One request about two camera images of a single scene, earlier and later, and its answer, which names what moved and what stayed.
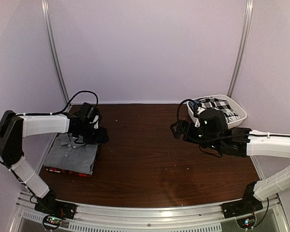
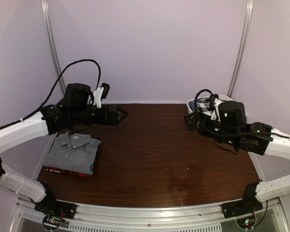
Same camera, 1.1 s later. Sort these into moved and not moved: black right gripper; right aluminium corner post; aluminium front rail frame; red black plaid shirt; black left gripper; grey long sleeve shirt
Moved: black right gripper; black left gripper
Not moved: aluminium front rail frame; grey long sleeve shirt; right aluminium corner post; red black plaid shirt
